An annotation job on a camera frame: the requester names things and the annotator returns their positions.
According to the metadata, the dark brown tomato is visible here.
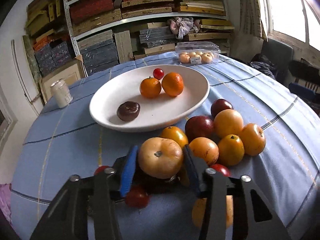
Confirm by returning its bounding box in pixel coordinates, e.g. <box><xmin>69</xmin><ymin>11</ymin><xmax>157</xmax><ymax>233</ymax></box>
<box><xmin>117</xmin><ymin>101</ymin><xmax>140</xmax><ymax>121</ymax></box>

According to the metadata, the orange persimmon near plum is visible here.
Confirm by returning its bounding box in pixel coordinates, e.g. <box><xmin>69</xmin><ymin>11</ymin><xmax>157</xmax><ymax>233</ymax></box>
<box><xmin>214</xmin><ymin>109</ymin><xmax>244</xmax><ymax>138</ymax></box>

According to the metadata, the dark red plum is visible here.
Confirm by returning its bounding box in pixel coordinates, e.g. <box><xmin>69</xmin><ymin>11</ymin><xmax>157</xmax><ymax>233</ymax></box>
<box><xmin>210</xmin><ymin>99</ymin><xmax>233</xmax><ymax>119</ymax></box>

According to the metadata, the blue checked tablecloth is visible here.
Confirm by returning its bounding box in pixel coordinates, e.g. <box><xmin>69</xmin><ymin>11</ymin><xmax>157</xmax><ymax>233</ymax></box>
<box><xmin>10</xmin><ymin>51</ymin><xmax>320</xmax><ymax>240</ymax></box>

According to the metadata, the orange tangerine with stem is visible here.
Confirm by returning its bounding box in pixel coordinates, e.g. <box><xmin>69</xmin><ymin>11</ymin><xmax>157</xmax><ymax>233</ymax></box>
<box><xmin>139</xmin><ymin>77</ymin><xmax>162</xmax><ymax>99</ymax></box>

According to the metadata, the white round plate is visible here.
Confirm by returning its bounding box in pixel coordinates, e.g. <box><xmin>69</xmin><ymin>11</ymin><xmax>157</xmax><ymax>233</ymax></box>
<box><xmin>89</xmin><ymin>64</ymin><xmax>210</xmax><ymax>132</ymax></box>

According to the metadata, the small red cherry tomato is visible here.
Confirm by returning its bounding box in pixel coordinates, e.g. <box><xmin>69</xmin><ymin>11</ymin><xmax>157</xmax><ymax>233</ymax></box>
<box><xmin>153</xmin><ymin>68</ymin><xmax>164</xmax><ymax>80</ymax></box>

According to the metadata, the white beverage can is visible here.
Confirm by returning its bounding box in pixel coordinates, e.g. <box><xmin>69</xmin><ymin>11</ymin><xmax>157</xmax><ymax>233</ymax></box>
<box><xmin>50</xmin><ymin>79</ymin><xmax>73</xmax><ymax>108</ymax></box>

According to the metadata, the clear plastic fruit box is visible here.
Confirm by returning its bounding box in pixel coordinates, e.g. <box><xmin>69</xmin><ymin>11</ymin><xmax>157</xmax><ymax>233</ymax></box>
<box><xmin>175</xmin><ymin>41</ymin><xmax>221</xmax><ymax>65</ymax></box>

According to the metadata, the beige framed panel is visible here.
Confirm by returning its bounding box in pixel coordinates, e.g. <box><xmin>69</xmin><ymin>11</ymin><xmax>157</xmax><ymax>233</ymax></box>
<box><xmin>40</xmin><ymin>59</ymin><xmax>85</xmax><ymax>104</ymax></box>

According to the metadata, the purple plastic bag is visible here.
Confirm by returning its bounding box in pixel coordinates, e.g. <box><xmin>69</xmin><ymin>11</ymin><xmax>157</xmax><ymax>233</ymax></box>
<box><xmin>0</xmin><ymin>184</ymin><xmax>12</xmax><ymax>225</ymax></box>

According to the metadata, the dark chair with clothes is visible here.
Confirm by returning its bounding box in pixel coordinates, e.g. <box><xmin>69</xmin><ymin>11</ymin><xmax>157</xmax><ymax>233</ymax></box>
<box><xmin>248</xmin><ymin>38</ymin><xmax>293</xmax><ymax>84</ymax></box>

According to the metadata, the pink white cloth bundle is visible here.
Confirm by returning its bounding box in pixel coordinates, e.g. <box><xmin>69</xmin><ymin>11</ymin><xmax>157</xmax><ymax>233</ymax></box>
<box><xmin>167</xmin><ymin>17</ymin><xmax>200</xmax><ymax>40</ymax></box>

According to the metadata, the metal storage shelf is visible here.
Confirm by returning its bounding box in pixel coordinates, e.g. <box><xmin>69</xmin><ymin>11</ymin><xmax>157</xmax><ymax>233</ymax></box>
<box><xmin>63</xmin><ymin>0</ymin><xmax>234</xmax><ymax>63</ymax></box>

